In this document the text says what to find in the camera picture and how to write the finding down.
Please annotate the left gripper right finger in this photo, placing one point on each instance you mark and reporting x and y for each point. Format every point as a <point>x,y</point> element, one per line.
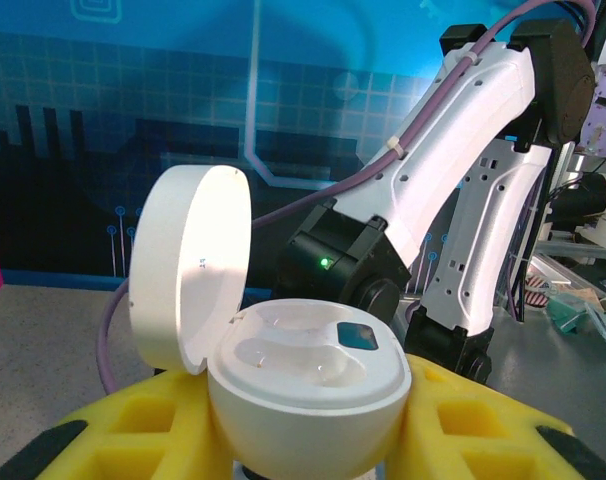
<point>483,435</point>

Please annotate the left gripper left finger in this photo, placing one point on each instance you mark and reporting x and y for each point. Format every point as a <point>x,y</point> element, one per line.
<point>133,430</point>

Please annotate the white oval earbud charging case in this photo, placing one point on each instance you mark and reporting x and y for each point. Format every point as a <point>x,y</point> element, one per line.
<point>308,400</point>

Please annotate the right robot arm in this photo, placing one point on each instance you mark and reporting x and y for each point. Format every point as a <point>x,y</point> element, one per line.
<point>458,125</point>

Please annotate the teal box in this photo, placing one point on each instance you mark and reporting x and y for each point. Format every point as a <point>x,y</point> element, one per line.
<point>568,310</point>

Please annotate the black round object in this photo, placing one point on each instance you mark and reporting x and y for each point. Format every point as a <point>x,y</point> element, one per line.
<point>583,202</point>

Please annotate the white purple patterned object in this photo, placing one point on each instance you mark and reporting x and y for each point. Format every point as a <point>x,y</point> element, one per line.
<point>603,117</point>

